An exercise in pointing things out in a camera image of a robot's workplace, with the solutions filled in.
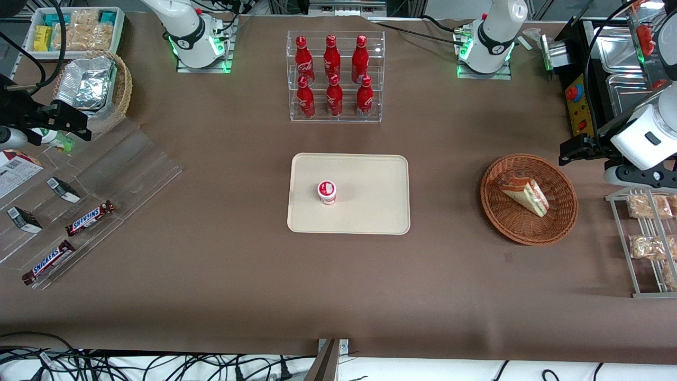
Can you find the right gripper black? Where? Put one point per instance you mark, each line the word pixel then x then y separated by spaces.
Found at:
pixel 14 109

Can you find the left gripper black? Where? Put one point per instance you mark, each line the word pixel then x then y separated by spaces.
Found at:
pixel 601 136

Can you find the triangle sandwich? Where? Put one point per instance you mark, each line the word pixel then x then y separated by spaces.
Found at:
pixel 526 194

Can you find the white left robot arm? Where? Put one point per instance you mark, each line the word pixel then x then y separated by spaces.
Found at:
pixel 494 32

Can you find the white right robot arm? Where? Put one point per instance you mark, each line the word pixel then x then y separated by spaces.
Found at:
pixel 185 26

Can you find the tan wicker basket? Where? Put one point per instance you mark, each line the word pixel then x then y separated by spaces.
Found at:
pixel 124 84

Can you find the brown round wicker basket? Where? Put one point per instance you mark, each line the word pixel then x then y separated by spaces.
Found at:
pixel 508 222

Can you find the beige plastic tray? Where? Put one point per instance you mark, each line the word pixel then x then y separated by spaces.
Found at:
pixel 365 196

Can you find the green white plastic bottle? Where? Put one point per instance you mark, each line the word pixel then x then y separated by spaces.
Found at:
pixel 58 140

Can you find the black food warmer cabinet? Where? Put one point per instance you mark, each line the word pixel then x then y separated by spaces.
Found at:
pixel 579 114

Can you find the small black box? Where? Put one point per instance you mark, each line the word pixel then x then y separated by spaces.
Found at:
pixel 63 190
pixel 24 219

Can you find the red white barcode box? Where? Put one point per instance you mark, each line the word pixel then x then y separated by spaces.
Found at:
pixel 16 172

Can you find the silver foil package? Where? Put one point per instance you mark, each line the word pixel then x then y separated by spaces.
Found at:
pixel 84 84

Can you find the steel warmer pan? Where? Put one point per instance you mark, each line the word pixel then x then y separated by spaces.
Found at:
pixel 629 95
pixel 619 50

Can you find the clear acrylic stepped stand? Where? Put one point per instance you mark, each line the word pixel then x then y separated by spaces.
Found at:
pixel 127 169

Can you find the clear bag of crackers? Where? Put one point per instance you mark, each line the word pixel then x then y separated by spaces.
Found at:
pixel 648 206
pixel 670 275
pixel 648 247

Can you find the brown Snickers bar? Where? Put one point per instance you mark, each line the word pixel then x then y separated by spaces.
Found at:
pixel 90 218
pixel 48 262

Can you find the beige cracker snack bag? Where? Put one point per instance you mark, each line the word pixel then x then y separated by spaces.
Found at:
pixel 74 38
pixel 102 36

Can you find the yellow snack packet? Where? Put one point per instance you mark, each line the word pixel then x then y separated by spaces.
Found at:
pixel 42 38

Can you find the teal snack packet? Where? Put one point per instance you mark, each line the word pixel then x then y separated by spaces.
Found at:
pixel 55 20
pixel 107 17

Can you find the red skewered sausage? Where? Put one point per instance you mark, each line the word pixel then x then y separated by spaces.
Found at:
pixel 645 39

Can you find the white plastic snack bin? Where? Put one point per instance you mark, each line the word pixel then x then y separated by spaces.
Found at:
pixel 119 26

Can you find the clear acrylic bottle rack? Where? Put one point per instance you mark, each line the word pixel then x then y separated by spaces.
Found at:
pixel 375 79

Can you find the red cola bottle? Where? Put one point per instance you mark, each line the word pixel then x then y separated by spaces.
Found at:
pixel 305 100
pixel 332 58
pixel 334 99
pixel 360 59
pixel 304 61
pixel 365 100

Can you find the red white yogurt cup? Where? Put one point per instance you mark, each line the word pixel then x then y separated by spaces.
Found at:
pixel 327 192

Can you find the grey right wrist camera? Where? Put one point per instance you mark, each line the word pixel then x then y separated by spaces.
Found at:
pixel 11 138

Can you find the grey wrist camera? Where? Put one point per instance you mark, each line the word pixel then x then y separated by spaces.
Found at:
pixel 634 178
pixel 11 138

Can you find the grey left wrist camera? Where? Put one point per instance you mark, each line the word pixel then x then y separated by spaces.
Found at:
pixel 634 178

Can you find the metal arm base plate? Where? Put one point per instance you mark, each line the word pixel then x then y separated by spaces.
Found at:
pixel 484 75
pixel 225 66

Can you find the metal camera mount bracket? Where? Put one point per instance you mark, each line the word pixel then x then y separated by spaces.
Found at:
pixel 328 365

